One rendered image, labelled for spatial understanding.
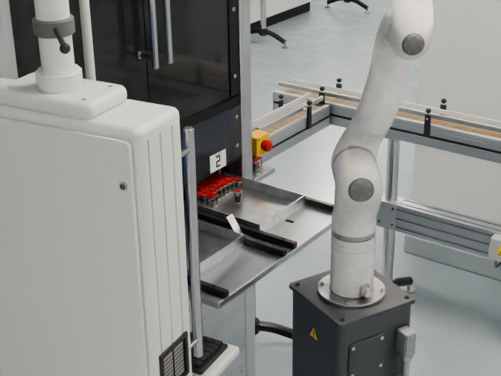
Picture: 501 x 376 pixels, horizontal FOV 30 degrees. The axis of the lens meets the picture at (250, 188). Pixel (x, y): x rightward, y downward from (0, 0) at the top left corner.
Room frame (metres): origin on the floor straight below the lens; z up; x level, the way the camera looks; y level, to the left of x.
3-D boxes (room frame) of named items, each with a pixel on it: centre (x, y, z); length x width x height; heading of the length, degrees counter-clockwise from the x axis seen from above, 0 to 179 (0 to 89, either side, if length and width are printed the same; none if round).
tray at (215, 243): (2.50, 0.23, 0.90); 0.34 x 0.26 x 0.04; 54
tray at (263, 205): (2.77, 0.03, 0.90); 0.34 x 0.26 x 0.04; 54
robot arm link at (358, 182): (2.22, -0.28, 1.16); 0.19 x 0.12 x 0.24; 1
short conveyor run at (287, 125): (3.35, -0.08, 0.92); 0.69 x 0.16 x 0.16; 144
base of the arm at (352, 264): (2.25, -0.28, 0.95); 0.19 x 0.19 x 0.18
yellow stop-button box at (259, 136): (3.04, -0.02, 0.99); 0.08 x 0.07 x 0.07; 54
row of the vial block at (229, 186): (2.82, 0.10, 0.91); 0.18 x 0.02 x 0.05; 144
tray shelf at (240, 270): (2.59, 0.08, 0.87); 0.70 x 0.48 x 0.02; 144
